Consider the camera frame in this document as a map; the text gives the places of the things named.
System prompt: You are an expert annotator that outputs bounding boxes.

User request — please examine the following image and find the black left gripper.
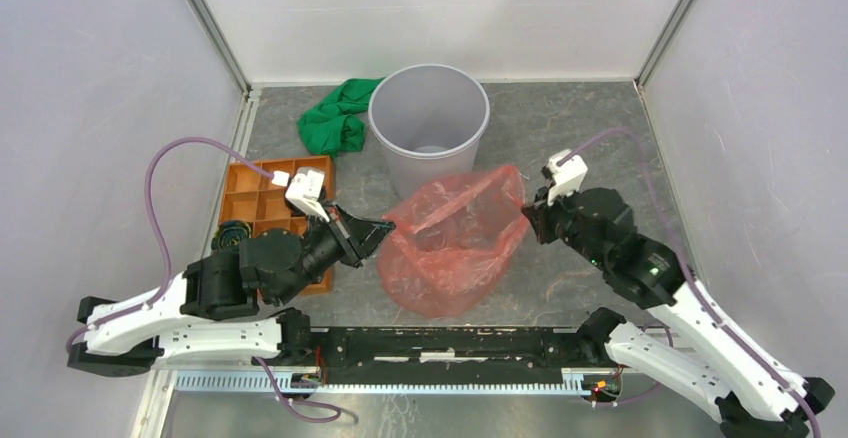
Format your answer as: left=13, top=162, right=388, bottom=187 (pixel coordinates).
left=276, top=200, right=400, bottom=307

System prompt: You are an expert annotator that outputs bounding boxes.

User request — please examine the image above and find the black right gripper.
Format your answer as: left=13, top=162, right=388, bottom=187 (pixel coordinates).
left=520, top=179, right=610, bottom=270

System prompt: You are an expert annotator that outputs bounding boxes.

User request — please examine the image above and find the red plastic trash bag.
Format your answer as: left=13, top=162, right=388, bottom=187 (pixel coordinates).
left=377, top=165, right=529, bottom=318

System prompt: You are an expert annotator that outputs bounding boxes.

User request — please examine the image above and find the grey plastic trash bin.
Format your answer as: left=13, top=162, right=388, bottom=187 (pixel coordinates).
left=367, top=64, right=491, bottom=199

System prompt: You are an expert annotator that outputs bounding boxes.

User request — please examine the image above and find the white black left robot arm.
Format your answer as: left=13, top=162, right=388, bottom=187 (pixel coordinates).
left=67, top=203, right=396, bottom=377

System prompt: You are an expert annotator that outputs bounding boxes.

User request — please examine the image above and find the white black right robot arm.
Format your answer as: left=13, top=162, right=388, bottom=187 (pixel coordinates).
left=522, top=188, right=835, bottom=437

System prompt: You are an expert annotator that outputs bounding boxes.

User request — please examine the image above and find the green crumpled cloth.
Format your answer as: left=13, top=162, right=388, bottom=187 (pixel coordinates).
left=297, top=78, right=383, bottom=159

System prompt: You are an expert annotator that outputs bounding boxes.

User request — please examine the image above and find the orange compartment tray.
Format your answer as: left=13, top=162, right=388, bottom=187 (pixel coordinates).
left=217, top=155, right=337, bottom=298

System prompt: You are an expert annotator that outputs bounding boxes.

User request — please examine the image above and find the black blue-yellow bag roll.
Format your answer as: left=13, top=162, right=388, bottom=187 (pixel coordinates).
left=210, top=220, right=252, bottom=253

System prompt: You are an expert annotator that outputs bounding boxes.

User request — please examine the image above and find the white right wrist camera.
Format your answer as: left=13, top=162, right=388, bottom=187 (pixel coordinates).
left=542, top=149, right=588, bottom=205

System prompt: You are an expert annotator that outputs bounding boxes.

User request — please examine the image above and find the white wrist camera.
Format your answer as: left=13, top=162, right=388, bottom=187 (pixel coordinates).
left=542, top=149, right=588, bottom=205
left=271, top=167, right=329, bottom=222

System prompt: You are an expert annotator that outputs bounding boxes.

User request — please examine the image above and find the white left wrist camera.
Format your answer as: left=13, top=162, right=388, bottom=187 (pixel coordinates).
left=271, top=167, right=329, bottom=222

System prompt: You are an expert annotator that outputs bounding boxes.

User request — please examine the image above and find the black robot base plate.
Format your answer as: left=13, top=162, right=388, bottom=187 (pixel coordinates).
left=251, top=326, right=645, bottom=387

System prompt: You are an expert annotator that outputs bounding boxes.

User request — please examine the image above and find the aluminium corner post right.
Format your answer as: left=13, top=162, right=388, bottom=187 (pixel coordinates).
left=633, top=0, right=697, bottom=95

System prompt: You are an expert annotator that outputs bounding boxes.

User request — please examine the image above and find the aluminium corner post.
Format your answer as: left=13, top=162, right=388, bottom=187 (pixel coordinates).
left=187, top=0, right=252, bottom=95
left=633, top=0, right=697, bottom=95

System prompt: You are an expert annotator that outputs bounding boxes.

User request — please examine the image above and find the aluminium frame rail front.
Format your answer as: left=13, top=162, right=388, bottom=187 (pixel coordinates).
left=135, top=326, right=747, bottom=423

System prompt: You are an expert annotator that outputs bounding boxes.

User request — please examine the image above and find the aluminium corner post left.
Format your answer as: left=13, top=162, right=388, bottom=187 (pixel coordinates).
left=187, top=0, right=252, bottom=95

